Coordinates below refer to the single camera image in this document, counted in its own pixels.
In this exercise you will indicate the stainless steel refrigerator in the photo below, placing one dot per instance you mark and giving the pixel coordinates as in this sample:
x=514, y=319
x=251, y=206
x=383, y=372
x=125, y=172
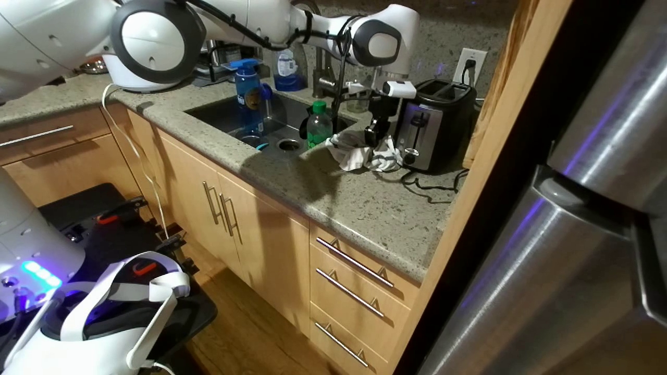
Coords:
x=556, y=229

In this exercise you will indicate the steel sink basin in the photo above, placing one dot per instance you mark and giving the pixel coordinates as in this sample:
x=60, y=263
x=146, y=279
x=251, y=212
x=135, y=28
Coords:
x=222, y=115

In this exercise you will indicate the white cloth with black stripes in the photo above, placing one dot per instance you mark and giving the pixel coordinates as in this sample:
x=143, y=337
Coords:
x=365, y=159

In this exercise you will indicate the metal sink faucet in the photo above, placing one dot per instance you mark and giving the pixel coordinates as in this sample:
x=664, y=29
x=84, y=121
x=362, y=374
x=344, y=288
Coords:
x=324, y=65

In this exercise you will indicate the wooden kitchen cabinet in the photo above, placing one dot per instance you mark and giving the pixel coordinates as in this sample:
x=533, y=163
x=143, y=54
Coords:
x=279, y=250

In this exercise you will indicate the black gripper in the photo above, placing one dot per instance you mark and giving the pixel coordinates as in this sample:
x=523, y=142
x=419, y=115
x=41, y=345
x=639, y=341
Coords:
x=381, y=115

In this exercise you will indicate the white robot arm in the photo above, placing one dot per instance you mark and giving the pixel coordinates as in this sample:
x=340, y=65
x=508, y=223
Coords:
x=159, y=34

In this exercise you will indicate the white VR headset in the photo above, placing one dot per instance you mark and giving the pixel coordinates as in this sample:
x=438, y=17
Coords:
x=97, y=347

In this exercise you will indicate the metal sink drain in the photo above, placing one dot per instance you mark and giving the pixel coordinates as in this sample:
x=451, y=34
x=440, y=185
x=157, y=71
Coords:
x=289, y=145

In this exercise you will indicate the black toaster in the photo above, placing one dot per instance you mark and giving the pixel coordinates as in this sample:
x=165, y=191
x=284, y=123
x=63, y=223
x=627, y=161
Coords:
x=440, y=127

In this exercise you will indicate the white wall outlet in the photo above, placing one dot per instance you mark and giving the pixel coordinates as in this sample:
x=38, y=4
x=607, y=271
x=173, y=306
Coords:
x=469, y=65

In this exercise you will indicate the black robot cart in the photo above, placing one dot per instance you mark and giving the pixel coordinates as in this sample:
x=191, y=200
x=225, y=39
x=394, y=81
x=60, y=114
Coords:
x=77, y=210

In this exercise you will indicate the green soda bottle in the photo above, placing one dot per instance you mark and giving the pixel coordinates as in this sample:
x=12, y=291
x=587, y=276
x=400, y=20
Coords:
x=320, y=125

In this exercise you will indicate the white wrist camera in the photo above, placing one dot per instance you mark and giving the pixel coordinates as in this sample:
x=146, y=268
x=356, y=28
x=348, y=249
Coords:
x=400, y=89

